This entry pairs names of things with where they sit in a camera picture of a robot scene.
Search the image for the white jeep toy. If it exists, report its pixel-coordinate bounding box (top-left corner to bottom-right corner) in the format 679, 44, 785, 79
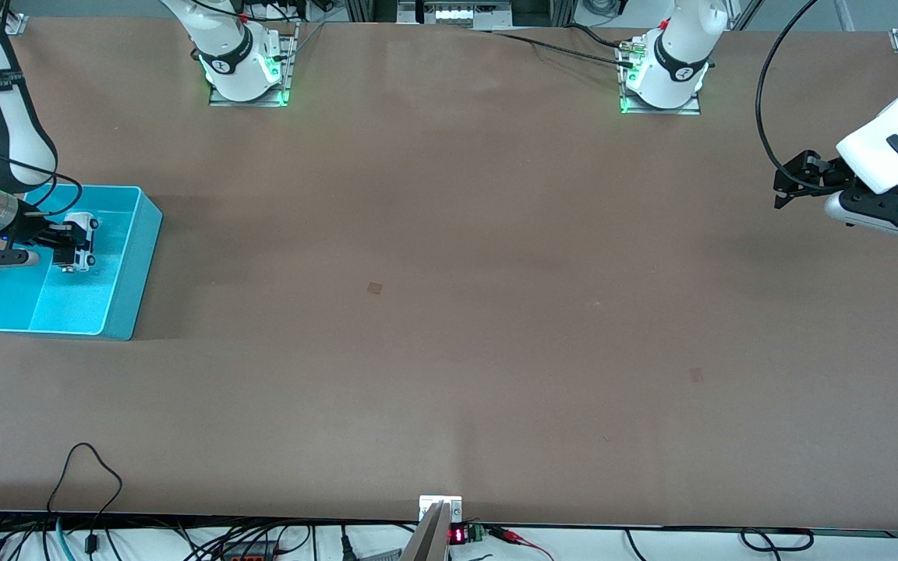
59, 212, 100, 274

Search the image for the teal plastic bin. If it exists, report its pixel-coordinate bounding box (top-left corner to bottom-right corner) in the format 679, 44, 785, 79
0, 184, 163, 341

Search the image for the black orange power strip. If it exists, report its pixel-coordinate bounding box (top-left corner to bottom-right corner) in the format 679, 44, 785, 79
221, 541, 280, 561

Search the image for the grey box with white lights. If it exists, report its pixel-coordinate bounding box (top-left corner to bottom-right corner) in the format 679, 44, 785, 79
398, 0, 513, 29

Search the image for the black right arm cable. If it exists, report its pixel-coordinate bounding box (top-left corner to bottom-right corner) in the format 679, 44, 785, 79
0, 129, 85, 218

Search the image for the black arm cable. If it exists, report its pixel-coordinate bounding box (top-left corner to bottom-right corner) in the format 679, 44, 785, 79
0, 129, 85, 218
755, 0, 821, 174

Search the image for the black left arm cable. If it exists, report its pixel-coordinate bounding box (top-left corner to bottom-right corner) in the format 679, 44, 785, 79
755, 0, 821, 174

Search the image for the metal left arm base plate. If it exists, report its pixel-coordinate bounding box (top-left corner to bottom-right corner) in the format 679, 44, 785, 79
619, 39, 702, 116

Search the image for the thin black looped cable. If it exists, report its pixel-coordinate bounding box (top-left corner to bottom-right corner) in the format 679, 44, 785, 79
47, 443, 123, 556

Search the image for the short black table cable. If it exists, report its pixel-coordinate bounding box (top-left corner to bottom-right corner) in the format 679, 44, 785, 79
564, 24, 631, 49

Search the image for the long black table cable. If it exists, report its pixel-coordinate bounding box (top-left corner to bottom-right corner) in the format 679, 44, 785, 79
486, 30, 638, 69

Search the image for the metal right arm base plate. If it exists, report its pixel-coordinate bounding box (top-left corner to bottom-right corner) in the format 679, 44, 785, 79
209, 22, 299, 108

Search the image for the black coiled cable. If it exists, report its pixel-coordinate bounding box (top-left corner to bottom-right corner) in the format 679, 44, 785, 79
741, 527, 815, 553

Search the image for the red clip lead cable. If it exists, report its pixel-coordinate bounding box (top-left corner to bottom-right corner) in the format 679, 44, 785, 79
486, 525, 553, 561

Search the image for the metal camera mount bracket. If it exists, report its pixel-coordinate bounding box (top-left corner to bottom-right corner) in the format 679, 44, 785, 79
402, 496, 463, 561

